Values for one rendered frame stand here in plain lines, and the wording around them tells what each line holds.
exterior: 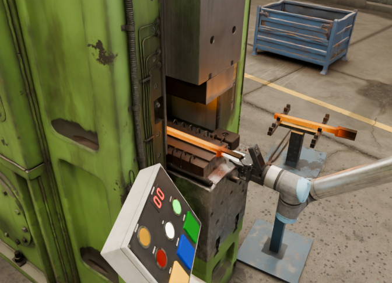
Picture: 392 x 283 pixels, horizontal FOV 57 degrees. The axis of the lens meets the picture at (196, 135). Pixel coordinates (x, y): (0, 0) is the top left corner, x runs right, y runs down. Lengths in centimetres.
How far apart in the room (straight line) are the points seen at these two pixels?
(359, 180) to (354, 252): 128
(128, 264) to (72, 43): 74
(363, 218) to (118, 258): 225
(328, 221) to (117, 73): 207
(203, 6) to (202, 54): 15
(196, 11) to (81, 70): 44
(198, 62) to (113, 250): 65
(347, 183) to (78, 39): 108
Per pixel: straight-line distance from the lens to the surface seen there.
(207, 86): 130
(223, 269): 219
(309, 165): 207
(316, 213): 285
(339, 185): 150
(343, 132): 190
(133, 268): 97
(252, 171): 151
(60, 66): 141
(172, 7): 123
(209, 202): 153
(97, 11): 109
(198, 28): 119
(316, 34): 521
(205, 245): 172
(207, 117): 182
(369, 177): 143
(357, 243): 275
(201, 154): 155
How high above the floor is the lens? 188
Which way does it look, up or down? 32 degrees down
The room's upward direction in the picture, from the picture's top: 1 degrees clockwise
